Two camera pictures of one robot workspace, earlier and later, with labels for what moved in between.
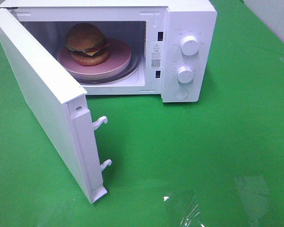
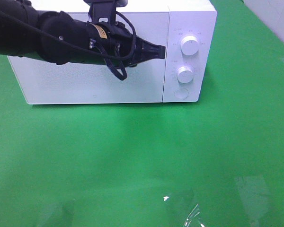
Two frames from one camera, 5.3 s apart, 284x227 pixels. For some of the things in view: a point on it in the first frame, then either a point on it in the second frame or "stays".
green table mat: x=226 y=161 stays
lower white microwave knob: x=185 y=74 stays
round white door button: x=181 y=93 stays
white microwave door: x=62 y=104 -> x=84 y=82
